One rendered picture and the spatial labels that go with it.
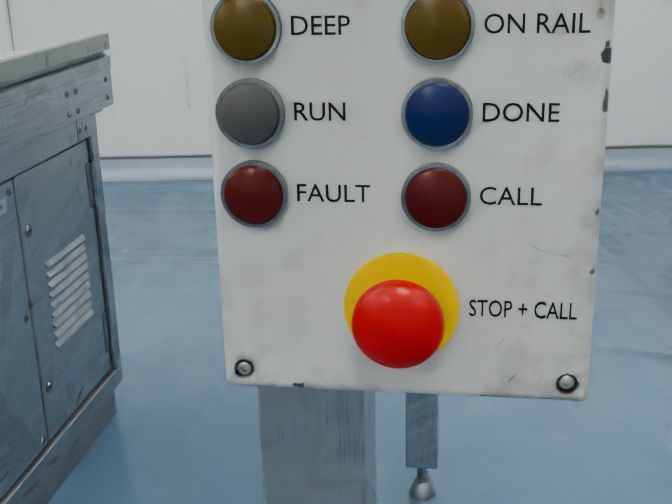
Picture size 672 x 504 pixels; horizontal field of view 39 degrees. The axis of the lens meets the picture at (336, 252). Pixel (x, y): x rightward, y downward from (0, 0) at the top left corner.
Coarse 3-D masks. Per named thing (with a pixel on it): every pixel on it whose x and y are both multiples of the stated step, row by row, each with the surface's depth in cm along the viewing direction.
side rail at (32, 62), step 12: (96, 36) 184; (108, 36) 190; (48, 48) 165; (60, 48) 168; (72, 48) 173; (84, 48) 179; (96, 48) 184; (108, 48) 190; (0, 60) 150; (12, 60) 151; (24, 60) 155; (36, 60) 159; (48, 60) 164; (60, 60) 168; (72, 60) 174; (0, 72) 147; (12, 72) 151; (24, 72) 155
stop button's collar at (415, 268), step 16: (384, 256) 42; (400, 256) 42; (416, 256) 41; (368, 272) 42; (384, 272) 42; (400, 272) 42; (416, 272) 42; (432, 272) 42; (352, 288) 42; (368, 288) 42; (432, 288) 42; (448, 288) 42; (352, 304) 43; (448, 304) 42; (544, 304) 42; (448, 320) 42; (448, 336) 42
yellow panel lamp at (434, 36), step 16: (416, 0) 38; (432, 0) 37; (448, 0) 37; (416, 16) 38; (432, 16) 38; (448, 16) 37; (464, 16) 38; (416, 32) 38; (432, 32) 38; (448, 32) 38; (464, 32) 38; (416, 48) 38; (432, 48) 38; (448, 48) 38
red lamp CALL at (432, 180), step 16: (416, 176) 40; (432, 176) 40; (448, 176) 40; (416, 192) 40; (432, 192) 40; (448, 192) 40; (464, 192) 40; (416, 208) 40; (432, 208) 40; (448, 208) 40; (464, 208) 40; (432, 224) 40; (448, 224) 40
